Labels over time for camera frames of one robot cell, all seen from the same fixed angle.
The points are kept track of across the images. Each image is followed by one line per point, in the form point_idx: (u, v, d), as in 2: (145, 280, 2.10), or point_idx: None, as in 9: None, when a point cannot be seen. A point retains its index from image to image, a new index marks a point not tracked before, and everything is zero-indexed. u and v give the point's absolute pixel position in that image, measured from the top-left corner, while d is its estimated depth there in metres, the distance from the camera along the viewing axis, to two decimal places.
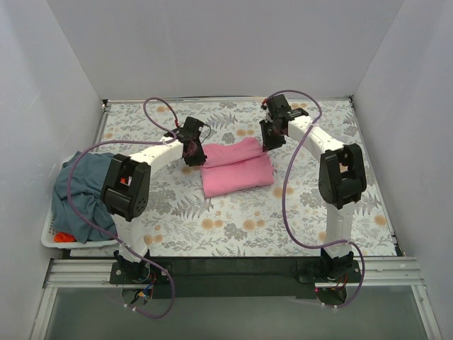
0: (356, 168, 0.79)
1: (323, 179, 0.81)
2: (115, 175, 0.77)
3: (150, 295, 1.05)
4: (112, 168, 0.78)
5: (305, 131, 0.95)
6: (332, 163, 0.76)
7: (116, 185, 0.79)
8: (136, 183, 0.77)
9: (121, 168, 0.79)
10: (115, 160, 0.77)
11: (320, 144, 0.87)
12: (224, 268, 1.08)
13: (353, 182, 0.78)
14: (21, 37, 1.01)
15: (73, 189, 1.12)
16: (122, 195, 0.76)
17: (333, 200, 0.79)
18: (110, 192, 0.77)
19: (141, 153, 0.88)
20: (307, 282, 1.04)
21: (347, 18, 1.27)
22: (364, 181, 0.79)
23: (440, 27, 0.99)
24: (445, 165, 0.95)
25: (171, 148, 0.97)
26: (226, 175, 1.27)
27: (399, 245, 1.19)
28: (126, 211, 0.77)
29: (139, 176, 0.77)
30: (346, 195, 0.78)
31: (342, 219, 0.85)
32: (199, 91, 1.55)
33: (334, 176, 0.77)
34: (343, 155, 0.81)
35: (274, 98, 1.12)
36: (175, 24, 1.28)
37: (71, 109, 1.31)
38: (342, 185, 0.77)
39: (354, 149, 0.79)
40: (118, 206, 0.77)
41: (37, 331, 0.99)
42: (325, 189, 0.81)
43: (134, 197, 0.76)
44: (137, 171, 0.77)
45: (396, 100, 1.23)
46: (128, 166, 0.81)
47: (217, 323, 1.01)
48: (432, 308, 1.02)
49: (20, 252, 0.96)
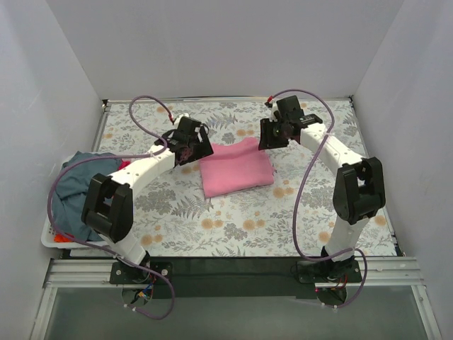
0: (374, 183, 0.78)
1: (339, 193, 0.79)
2: (94, 198, 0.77)
3: (150, 295, 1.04)
4: (92, 190, 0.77)
5: (320, 142, 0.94)
6: (350, 178, 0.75)
7: (98, 206, 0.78)
8: (115, 207, 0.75)
9: (102, 189, 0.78)
10: (94, 182, 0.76)
11: (336, 156, 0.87)
12: (224, 268, 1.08)
13: (370, 198, 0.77)
14: (22, 38, 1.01)
15: (73, 189, 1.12)
16: (103, 219, 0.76)
17: (348, 216, 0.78)
18: (91, 215, 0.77)
19: (124, 171, 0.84)
20: (307, 282, 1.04)
21: (347, 18, 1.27)
22: (382, 199, 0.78)
23: (440, 28, 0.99)
24: (445, 166, 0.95)
25: (159, 161, 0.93)
26: (226, 175, 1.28)
27: (399, 245, 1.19)
28: (108, 234, 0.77)
29: (119, 200, 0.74)
30: (362, 212, 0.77)
31: (352, 233, 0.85)
32: (199, 91, 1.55)
33: (352, 193, 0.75)
34: (362, 169, 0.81)
35: (287, 98, 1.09)
36: (175, 24, 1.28)
37: (71, 109, 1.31)
38: (358, 202, 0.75)
39: (374, 163, 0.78)
40: (100, 229, 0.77)
41: (37, 331, 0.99)
42: (340, 204, 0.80)
43: (114, 222, 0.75)
44: (115, 195, 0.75)
45: (396, 100, 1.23)
46: (110, 185, 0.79)
47: (217, 323, 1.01)
48: (432, 308, 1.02)
49: (20, 252, 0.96)
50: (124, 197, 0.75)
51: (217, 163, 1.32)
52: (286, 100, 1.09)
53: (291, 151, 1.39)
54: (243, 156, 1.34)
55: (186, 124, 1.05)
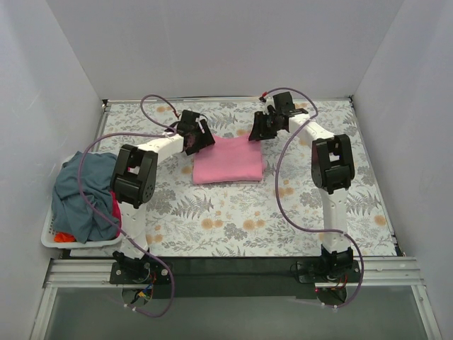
0: (345, 155, 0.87)
1: (315, 166, 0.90)
2: (124, 165, 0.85)
3: (150, 295, 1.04)
4: (122, 157, 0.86)
5: (301, 124, 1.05)
6: (322, 148, 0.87)
7: (126, 173, 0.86)
8: (145, 169, 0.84)
9: (129, 158, 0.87)
10: (123, 150, 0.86)
11: (313, 134, 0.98)
12: (224, 268, 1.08)
13: (342, 168, 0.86)
14: (22, 37, 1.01)
15: (73, 188, 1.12)
16: (131, 183, 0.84)
17: (324, 185, 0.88)
18: (119, 180, 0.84)
19: (148, 144, 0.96)
20: (307, 282, 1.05)
21: (347, 18, 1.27)
22: (352, 170, 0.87)
23: (440, 27, 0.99)
24: (444, 165, 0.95)
25: (173, 141, 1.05)
26: (216, 166, 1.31)
27: (399, 245, 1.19)
28: (135, 198, 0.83)
29: (148, 164, 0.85)
30: (335, 180, 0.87)
31: (335, 205, 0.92)
32: (199, 91, 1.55)
33: (323, 161, 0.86)
34: (335, 144, 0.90)
35: (280, 94, 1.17)
36: (175, 24, 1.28)
37: (71, 109, 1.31)
38: (330, 170, 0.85)
39: (344, 138, 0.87)
40: (127, 193, 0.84)
41: (37, 331, 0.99)
42: (316, 174, 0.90)
43: (142, 184, 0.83)
44: (145, 159, 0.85)
45: (396, 100, 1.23)
46: (136, 156, 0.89)
47: (217, 323, 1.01)
48: (432, 308, 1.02)
49: (20, 252, 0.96)
50: (151, 161, 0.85)
51: (211, 159, 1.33)
52: (279, 95, 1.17)
53: (291, 151, 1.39)
54: (236, 149, 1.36)
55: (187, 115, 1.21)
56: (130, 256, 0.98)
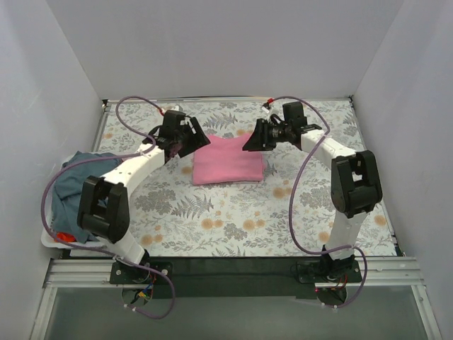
0: (369, 175, 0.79)
1: (335, 186, 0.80)
2: (89, 200, 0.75)
3: (150, 295, 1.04)
4: (86, 191, 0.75)
5: (316, 142, 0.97)
6: (344, 167, 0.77)
7: (94, 207, 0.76)
8: (112, 205, 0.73)
9: (95, 190, 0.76)
10: (87, 183, 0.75)
11: (332, 151, 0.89)
12: (224, 268, 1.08)
13: (367, 190, 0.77)
14: (21, 37, 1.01)
15: (74, 189, 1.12)
16: (99, 222, 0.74)
17: (345, 210, 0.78)
18: (88, 217, 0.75)
19: (117, 171, 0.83)
20: (307, 282, 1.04)
21: (347, 18, 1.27)
22: (379, 192, 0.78)
23: (440, 27, 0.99)
24: (445, 165, 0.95)
25: (150, 158, 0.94)
26: (216, 167, 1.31)
27: (399, 245, 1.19)
28: (107, 236, 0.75)
29: (115, 200, 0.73)
30: (359, 205, 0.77)
31: (351, 227, 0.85)
32: (199, 91, 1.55)
33: (345, 182, 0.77)
34: (357, 162, 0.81)
35: (291, 105, 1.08)
36: (175, 24, 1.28)
37: (71, 109, 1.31)
38: (354, 193, 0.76)
39: (368, 155, 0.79)
40: (98, 231, 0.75)
41: (37, 331, 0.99)
42: (337, 196, 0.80)
43: (112, 222, 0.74)
44: (111, 195, 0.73)
45: (396, 100, 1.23)
46: (103, 186, 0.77)
47: (217, 323, 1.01)
48: (432, 308, 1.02)
49: (20, 252, 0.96)
50: (120, 195, 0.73)
51: (211, 160, 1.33)
52: (290, 105, 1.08)
53: (291, 152, 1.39)
54: (234, 149, 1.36)
55: (171, 119, 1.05)
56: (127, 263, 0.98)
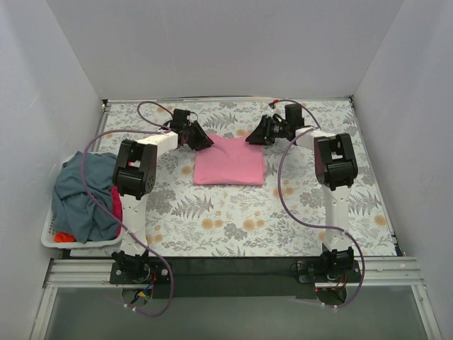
0: (346, 151, 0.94)
1: (318, 161, 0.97)
2: (124, 159, 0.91)
3: (150, 295, 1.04)
4: (122, 153, 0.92)
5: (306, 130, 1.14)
6: (323, 142, 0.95)
7: (127, 167, 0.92)
8: (146, 161, 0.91)
9: (129, 152, 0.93)
10: (124, 146, 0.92)
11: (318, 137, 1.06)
12: (224, 268, 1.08)
13: (343, 163, 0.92)
14: (21, 37, 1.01)
15: (73, 188, 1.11)
16: (133, 176, 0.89)
17: (326, 180, 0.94)
18: (122, 173, 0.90)
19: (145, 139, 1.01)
20: (307, 282, 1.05)
21: (346, 18, 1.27)
22: (354, 166, 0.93)
23: (440, 27, 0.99)
24: (444, 164, 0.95)
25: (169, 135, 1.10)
26: (219, 168, 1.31)
27: (399, 245, 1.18)
28: (138, 188, 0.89)
29: (148, 157, 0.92)
30: (337, 176, 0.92)
31: (336, 202, 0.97)
32: (199, 91, 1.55)
33: (325, 156, 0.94)
34: (336, 144, 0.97)
35: (292, 107, 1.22)
36: (175, 23, 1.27)
37: (71, 108, 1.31)
38: (332, 165, 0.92)
39: (345, 137, 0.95)
40: (131, 185, 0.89)
41: (37, 331, 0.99)
42: (320, 170, 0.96)
43: (145, 175, 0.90)
44: (146, 152, 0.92)
45: (396, 100, 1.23)
46: (135, 151, 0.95)
47: (217, 324, 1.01)
48: (432, 308, 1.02)
49: (20, 252, 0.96)
50: (152, 154, 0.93)
51: (213, 161, 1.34)
52: (291, 107, 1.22)
53: (291, 151, 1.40)
54: (235, 151, 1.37)
55: (180, 112, 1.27)
56: (130, 254, 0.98)
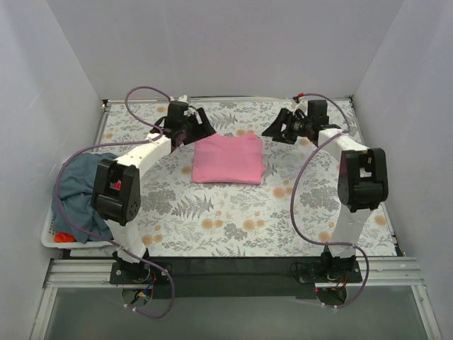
0: (378, 172, 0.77)
1: (342, 178, 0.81)
2: (103, 181, 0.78)
3: (150, 295, 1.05)
4: (100, 173, 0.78)
5: (332, 136, 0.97)
6: (352, 160, 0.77)
7: (107, 190, 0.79)
8: (126, 185, 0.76)
9: (108, 173, 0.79)
10: (101, 166, 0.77)
11: (345, 146, 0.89)
12: (224, 268, 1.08)
13: (373, 187, 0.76)
14: (21, 37, 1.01)
15: (73, 189, 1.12)
16: (112, 202, 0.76)
17: (349, 204, 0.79)
18: (100, 198, 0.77)
19: (129, 155, 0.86)
20: (307, 282, 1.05)
21: (347, 18, 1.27)
22: (384, 189, 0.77)
23: (441, 27, 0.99)
24: (445, 164, 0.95)
25: (158, 145, 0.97)
26: (217, 167, 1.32)
27: (399, 245, 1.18)
28: (118, 217, 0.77)
29: (129, 181, 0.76)
30: (363, 200, 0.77)
31: (352, 223, 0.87)
32: (199, 91, 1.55)
33: (352, 174, 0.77)
34: (367, 159, 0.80)
35: (316, 103, 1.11)
36: (175, 23, 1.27)
37: (71, 108, 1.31)
38: (359, 187, 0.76)
39: (379, 151, 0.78)
40: (111, 212, 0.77)
41: (37, 331, 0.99)
42: (343, 190, 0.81)
43: (125, 202, 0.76)
44: (126, 174, 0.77)
45: (396, 100, 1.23)
46: (116, 170, 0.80)
47: (217, 324, 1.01)
48: (432, 307, 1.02)
49: (20, 252, 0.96)
50: (134, 177, 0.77)
51: (211, 159, 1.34)
52: (316, 102, 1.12)
53: (291, 151, 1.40)
54: (233, 149, 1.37)
55: (175, 109, 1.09)
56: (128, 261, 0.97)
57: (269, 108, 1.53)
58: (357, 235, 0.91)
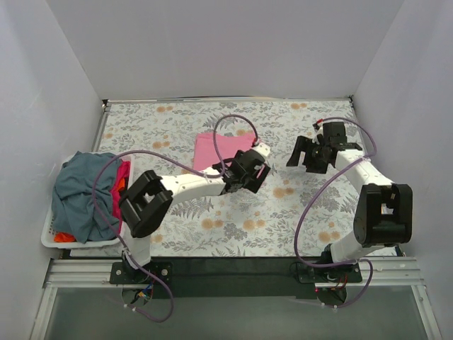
0: (401, 212, 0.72)
1: (359, 214, 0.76)
2: (137, 190, 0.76)
3: (150, 295, 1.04)
4: (139, 181, 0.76)
5: (352, 161, 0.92)
6: (373, 197, 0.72)
7: (138, 199, 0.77)
8: (153, 205, 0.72)
9: (148, 185, 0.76)
10: (144, 176, 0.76)
11: (366, 176, 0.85)
12: (224, 268, 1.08)
13: (393, 227, 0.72)
14: (22, 39, 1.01)
15: (73, 189, 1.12)
16: (135, 212, 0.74)
17: (364, 241, 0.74)
18: (127, 203, 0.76)
19: (174, 179, 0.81)
20: (307, 282, 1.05)
21: (346, 18, 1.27)
22: (407, 231, 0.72)
23: (441, 27, 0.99)
24: (445, 164, 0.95)
25: (209, 184, 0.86)
26: None
27: (398, 245, 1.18)
28: (132, 227, 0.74)
29: (158, 202, 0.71)
30: (381, 240, 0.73)
31: (362, 251, 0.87)
32: (199, 91, 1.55)
33: (372, 212, 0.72)
34: (390, 194, 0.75)
35: (332, 124, 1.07)
36: (175, 23, 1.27)
37: (71, 109, 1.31)
38: (378, 227, 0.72)
39: (405, 188, 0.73)
40: (128, 219, 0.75)
41: (37, 331, 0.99)
42: (359, 226, 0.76)
43: (144, 219, 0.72)
44: (161, 194, 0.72)
45: (396, 100, 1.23)
46: (157, 184, 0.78)
47: (217, 324, 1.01)
48: (432, 307, 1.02)
49: (20, 252, 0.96)
50: (165, 200, 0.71)
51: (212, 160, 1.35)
52: (330, 125, 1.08)
53: (291, 151, 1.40)
54: (233, 149, 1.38)
55: (249, 159, 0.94)
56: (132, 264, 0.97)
57: (269, 108, 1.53)
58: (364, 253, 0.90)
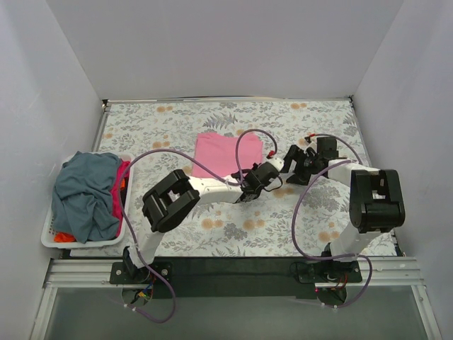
0: (391, 193, 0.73)
1: (353, 200, 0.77)
2: (165, 185, 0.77)
3: (150, 295, 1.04)
4: (168, 178, 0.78)
5: (339, 162, 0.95)
6: (361, 180, 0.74)
7: (164, 195, 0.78)
8: (180, 202, 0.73)
9: (175, 183, 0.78)
10: (174, 173, 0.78)
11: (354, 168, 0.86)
12: (224, 268, 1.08)
13: (386, 208, 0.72)
14: (22, 40, 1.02)
15: (73, 189, 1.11)
16: (161, 207, 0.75)
17: (360, 224, 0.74)
18: (153, 197, 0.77)
19: (199, 180, 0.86)
20: (307, 282, 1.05)
21: (346, 18, 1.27)
22: (400, 211, 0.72)
23: (440, 28, 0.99)
24: (445, 164, 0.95)
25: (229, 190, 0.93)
26: (218, 167, 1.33)
27: (398, 245, 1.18)
28: (154, 221, 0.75)
29: (185, 200, 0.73)
30: (375, 222, 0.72)
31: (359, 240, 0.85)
32: (199, 91, 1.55)
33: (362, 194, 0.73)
34: (379, 181, 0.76)
35: (325, 139, 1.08)
36: (175, 23, 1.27)
37: (71, 109, 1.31)
38: (371, 207, 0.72)
39: (391, 172, 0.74)
40: (152, 213, 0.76)
41: (37, 331, 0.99)
42: (354, 211, 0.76)
43: (168, 214, 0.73)
44: (187, 194, 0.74)
45: (396, 100, 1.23)
46: (184, 182, 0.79)
47: (217, 323, 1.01)
48: (432, 307, 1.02)
49: (20, 252, 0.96)
50: (191, 200, 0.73)
51: (211, 159, 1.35)
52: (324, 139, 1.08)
53: None
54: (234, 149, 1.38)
55: (265, 173, 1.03)
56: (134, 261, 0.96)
57: (269, 108, 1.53)
58: (364, 248, 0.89)
